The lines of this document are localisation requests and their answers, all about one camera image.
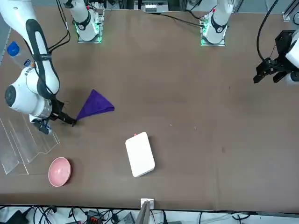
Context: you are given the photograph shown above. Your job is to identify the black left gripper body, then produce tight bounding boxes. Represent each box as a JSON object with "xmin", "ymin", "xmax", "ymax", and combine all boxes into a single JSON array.
[{"xmin": 267, "ymin": 29, "xmax": 297, "ymax": 71}]

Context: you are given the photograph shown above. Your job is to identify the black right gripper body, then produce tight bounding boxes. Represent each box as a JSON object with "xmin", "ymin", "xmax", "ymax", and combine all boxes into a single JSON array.
[{"xmin": 48, "ymin": 98, "xmax": 70, "ymax": 122}]

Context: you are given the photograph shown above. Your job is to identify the purple towel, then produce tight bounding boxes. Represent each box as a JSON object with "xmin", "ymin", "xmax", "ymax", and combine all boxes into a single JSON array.
[{"xmin": 76, "ymin": 89, "xmax": 115, "ymax": 121}]

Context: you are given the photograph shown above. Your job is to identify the clear acrylic stepped rack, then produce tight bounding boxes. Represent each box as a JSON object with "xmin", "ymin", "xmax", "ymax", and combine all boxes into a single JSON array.
[{"xmin": 0, "ymin": 114, "xmax": 61, "ymax": 175}]

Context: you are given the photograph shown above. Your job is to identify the pink bowl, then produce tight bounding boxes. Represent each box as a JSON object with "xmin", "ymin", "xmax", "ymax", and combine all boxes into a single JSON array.
[{"xmin": 48, "ymin": 157, "xmax": 72, "ymax": 187}]

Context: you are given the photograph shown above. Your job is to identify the clear bottle blue cap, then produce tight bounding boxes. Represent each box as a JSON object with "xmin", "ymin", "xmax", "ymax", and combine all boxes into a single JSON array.
[{"xmin": 7, "ymin": 41, "xmax": 36, "ymax": 70}]

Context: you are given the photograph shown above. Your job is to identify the white three-drawer box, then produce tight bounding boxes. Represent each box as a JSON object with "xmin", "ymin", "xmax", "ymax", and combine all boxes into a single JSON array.
[{"xmin": 125, "ymin": 132, "xmax": 156, "ymax": 178}]

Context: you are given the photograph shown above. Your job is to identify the black device red buttons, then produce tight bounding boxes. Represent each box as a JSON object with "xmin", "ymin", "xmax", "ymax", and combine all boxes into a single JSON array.
[{"xmin": 85, "ymin": 210, "xmax": 105, "ymax": 224}]

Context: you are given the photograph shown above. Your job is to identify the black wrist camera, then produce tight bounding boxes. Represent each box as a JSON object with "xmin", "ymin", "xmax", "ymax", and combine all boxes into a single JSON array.
[{"xmin": 34, "ymin": 119, "xmax": 53, "ymax": 135}]

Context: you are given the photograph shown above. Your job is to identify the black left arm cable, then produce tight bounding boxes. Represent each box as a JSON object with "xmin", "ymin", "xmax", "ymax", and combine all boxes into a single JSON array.
[{"xmin": 256, "ymin": 0, "xmax": 280, "ymax": 63}]

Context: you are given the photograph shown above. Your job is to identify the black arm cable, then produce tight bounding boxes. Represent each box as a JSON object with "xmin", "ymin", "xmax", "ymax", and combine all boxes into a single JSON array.
[
  {"xmin": 256, "ymin": 0, "xmax": 280, "ymax": 63},
  {"xmin": 48, "ymin": 0, "xmax": 71, "ymax": 53}
]

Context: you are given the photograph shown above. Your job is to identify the aluminium frame bracket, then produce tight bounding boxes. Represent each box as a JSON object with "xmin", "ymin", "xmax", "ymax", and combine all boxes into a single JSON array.
[{"xmin": 282, "ymin": 3, "xmax": 299, "ymax": 22}]

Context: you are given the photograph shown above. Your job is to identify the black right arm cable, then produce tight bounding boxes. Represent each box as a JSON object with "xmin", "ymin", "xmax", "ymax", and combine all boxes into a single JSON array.
[{"xmin": 48, "ymin": 0, "xmax": 71, "ymax": 53}]

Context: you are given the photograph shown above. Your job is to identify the black cable on table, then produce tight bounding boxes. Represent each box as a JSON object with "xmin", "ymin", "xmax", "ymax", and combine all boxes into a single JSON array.
[{"xmin": 160, "ymin": 13, "xmax": 204, "ymax": 27}]

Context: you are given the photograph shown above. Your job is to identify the white pole foot bracket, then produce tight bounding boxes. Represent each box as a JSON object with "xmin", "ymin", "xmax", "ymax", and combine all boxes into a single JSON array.
[{"xmin": 141, "ymin": 198, "xmax": 155, "ymax": 210}]

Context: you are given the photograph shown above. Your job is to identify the grey aluminium camera pole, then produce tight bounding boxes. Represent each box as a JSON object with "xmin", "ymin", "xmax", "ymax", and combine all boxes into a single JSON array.
[{"xmin": 135, "ymin": 200, "xmax": 152, "ymax": 224}]

